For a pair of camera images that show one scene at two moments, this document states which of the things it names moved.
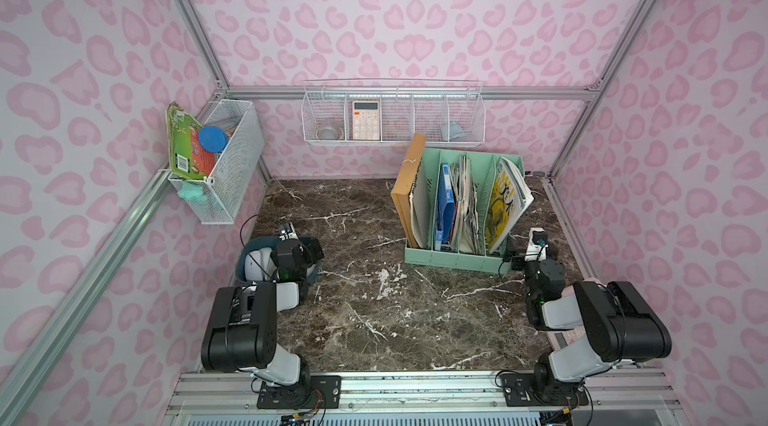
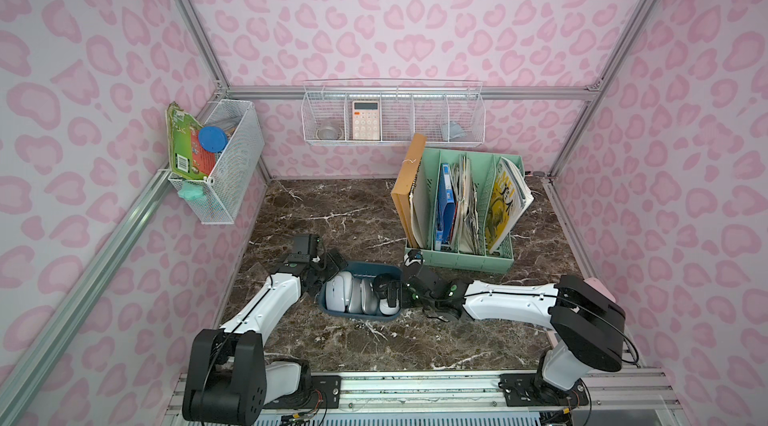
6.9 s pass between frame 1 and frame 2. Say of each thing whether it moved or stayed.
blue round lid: stayed
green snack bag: stayed
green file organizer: stayed
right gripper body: moved
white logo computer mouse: moved
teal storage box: moved
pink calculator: stayed
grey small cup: stayed
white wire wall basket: stayed
